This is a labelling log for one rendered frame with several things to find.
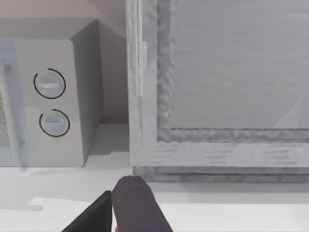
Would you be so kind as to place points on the pale microwave oven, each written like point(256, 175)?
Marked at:
point(55, 96)

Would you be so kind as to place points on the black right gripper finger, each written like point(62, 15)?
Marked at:
point(96, 215)

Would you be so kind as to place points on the grey cabinet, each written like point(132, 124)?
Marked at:
point(217, 96)

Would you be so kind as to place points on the pale microwave knob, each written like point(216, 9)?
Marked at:
point(49, 83)
point(54, 123)

